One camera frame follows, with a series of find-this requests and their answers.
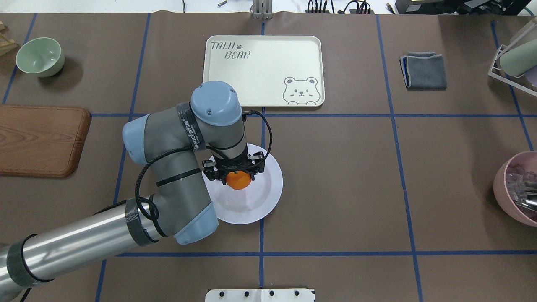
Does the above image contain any wooden cutting board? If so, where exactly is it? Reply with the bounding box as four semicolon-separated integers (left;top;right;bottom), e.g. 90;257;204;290
0;104;91;178

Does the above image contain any grey folded cloth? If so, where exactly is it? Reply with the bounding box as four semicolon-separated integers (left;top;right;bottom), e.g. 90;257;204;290
399;52;447;90

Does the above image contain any orange fruit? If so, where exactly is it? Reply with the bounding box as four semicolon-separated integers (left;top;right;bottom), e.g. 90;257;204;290
225;171;253;190

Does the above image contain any grey camera mast bracket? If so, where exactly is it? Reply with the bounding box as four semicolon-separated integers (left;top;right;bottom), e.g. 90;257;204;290
250;0;274;21

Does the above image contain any white mounting plate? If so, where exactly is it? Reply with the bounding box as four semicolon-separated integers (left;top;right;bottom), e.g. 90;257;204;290
205;288;316;302

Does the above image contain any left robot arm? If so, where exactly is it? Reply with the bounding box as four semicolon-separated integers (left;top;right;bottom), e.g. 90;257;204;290
0;81;269;302

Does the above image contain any green cup on rack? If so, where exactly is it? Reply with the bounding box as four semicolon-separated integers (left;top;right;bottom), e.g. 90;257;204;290
499;39;537;77

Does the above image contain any green ceramic bowl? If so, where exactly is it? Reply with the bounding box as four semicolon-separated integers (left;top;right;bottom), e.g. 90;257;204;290
16;37;65;77

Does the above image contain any cream bear tray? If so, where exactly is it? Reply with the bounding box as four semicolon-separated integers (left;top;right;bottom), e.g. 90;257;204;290
203;36;326;107

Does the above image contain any white wire cup rack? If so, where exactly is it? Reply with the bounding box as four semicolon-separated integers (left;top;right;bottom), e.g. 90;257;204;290
488;21;537;97

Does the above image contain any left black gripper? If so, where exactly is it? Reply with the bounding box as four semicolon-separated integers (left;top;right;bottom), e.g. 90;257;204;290
203;151;266;184

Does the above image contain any white round plate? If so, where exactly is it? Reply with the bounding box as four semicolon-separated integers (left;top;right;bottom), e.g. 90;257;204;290
203;154;283;225

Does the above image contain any pink bowl with ice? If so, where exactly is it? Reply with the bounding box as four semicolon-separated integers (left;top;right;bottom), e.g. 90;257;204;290
493;151;537;227

